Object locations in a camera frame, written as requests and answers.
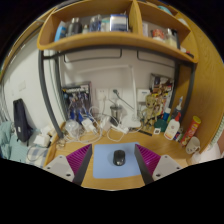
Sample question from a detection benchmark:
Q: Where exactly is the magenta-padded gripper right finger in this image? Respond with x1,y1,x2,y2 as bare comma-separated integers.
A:
133,143,184,185

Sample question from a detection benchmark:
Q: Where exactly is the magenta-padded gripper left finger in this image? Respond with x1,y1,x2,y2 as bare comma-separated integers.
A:
43,143,94,186

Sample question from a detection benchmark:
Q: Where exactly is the black computer mouse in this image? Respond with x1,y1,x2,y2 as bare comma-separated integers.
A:
112,149,127,167

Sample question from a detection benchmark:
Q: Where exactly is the light blue mouse pad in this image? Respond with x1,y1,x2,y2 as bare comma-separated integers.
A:
92,142,143,180

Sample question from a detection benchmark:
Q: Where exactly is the blue plaid blanket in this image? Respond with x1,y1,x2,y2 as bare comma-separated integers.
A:
26,144,51,168

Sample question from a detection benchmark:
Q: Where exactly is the white tissue pack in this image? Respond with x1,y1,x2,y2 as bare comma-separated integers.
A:
33,133,51,148

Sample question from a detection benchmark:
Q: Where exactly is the white mug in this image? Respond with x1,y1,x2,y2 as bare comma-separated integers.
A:
185,136,202,155

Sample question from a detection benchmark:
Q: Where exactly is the white lotion bottle orange label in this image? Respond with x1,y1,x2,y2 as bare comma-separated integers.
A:
163,114,182,141

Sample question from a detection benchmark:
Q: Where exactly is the clear plastic lidded container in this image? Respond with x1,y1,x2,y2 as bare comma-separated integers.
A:
64,119,83,138

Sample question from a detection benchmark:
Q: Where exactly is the dark green round container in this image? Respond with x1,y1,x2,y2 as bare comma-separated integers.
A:
153,118,169,133

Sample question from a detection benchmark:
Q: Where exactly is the red cylindrical snack can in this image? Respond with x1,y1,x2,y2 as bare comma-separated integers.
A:
179,115,202,147

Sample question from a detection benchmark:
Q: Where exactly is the white charger block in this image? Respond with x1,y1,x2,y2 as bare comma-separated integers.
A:
81,118,96,133

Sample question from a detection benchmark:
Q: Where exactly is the golden robot figure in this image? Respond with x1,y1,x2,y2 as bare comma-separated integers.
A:
141,94,161,131

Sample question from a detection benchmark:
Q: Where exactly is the dark bottle with white nozzle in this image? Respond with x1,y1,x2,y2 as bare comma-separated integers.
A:
171,95,184,122

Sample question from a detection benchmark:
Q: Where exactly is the white power strip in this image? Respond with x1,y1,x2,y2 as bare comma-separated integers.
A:
111,123,130,134

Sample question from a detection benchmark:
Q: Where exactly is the teal quilt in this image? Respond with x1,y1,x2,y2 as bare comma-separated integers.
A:
0,120,16,158

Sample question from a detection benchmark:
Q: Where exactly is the dark blue robot model box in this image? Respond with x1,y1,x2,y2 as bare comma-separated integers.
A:
61,81,94,123

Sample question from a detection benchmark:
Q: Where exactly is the black power adapter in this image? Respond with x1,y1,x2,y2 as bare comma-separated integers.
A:
109,116,119,128

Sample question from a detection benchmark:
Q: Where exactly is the colourful figure box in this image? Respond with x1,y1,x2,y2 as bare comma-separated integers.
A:
149,73,174,111

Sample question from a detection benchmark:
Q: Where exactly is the white cable bundle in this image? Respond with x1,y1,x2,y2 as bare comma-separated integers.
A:
59,99,134,145

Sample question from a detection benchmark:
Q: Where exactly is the white wall-mounted box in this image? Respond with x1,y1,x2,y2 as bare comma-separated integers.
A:
137,88,151,104

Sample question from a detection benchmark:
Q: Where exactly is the wooden shelf unit grey frame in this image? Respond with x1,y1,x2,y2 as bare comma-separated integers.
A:
36,0,200,139

